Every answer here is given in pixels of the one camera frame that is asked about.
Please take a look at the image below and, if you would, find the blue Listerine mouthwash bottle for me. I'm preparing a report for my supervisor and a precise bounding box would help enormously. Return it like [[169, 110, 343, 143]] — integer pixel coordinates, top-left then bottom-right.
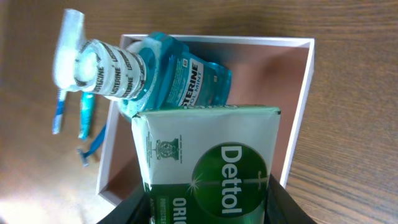
[[73, 32, 232, 118]]

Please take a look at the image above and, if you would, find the blue disposable razor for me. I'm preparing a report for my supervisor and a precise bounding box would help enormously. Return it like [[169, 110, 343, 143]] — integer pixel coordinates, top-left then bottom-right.
[[77, 125, 106, 167]]

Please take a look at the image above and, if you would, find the clear pump spray bottle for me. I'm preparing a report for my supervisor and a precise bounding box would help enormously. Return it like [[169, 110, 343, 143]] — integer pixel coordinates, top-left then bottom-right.
[[53, 9, 85, 92]]

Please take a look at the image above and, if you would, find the green white Dettol soap box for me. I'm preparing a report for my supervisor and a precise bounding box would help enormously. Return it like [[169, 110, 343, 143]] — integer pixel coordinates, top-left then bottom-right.
[[131, 106, 281, 223]]

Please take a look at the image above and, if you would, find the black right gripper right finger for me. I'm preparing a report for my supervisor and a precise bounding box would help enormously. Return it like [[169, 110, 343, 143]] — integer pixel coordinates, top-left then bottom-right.
[[264, 175, 317, 224]]

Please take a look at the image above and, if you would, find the blue white toothbrush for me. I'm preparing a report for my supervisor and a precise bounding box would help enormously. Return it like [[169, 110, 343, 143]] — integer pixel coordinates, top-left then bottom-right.
[[52, 89, 67, 135]]

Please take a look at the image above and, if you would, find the white cardboard box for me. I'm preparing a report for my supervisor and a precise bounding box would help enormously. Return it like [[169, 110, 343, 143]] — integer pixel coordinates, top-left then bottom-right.
[[96, 35, 315, 206]]

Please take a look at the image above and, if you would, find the teal toothpaste tube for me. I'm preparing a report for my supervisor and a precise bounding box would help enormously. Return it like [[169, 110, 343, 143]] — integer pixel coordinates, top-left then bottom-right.
[[78, 92, 95, 141]]

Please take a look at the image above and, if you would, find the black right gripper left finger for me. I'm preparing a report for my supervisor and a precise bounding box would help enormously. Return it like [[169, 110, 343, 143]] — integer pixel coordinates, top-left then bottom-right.
[[98, 183, 150, 224]]

